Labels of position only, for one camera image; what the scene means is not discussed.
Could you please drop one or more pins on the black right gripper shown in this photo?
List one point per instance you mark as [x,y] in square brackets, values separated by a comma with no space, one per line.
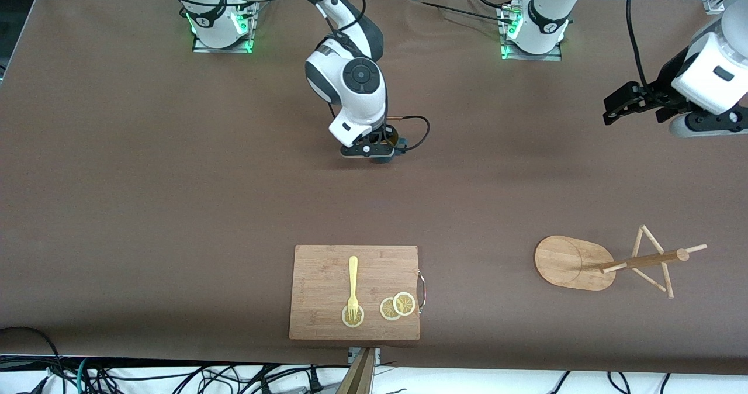
[373,137]

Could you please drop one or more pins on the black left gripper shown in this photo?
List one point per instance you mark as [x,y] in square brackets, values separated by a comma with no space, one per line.
[664,86]

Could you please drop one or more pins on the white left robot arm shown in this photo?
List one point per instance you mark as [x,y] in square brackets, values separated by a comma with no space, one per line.
[549,14]

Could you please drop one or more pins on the wooden cup rack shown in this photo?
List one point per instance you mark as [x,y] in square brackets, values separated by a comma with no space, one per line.
[567,262]

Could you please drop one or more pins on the yellow plastic fork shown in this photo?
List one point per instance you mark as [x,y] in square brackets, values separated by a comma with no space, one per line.
[353,277]

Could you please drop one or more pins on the wooden cutting board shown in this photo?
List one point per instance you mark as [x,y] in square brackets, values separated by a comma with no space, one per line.
[321,289]

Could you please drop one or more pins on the lemon slice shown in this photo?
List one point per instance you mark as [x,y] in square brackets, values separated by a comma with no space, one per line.
[404,304]
[385,311]
[353,324]

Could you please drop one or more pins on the black power plug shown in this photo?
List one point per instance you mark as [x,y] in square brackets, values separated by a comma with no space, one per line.
[315,382]

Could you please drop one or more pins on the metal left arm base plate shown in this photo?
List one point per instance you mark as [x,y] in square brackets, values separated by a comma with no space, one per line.
[552,56]

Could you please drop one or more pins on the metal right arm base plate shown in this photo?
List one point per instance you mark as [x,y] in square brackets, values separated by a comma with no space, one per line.
[250,26]

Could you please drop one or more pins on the wooden beam with metal bracket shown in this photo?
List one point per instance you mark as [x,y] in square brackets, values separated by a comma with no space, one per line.
[359,379]

